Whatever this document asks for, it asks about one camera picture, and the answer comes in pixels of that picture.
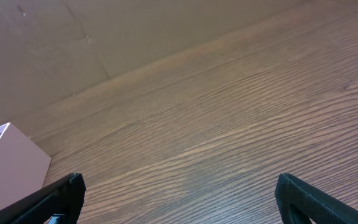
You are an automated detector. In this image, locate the pink cardboard box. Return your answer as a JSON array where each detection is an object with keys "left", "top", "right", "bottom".
[{"left": 0, "top": 123, "right": 52, "bottom": 210}]

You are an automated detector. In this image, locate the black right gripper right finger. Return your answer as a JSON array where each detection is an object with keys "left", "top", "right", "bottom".
[{"left": 275, "top": 173, "right": 358, "bottom": 224}]

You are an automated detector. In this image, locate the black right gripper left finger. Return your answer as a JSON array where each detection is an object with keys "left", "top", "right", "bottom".
[{"left": 0, "top": 173, "right": 86, "bottom": 224}]

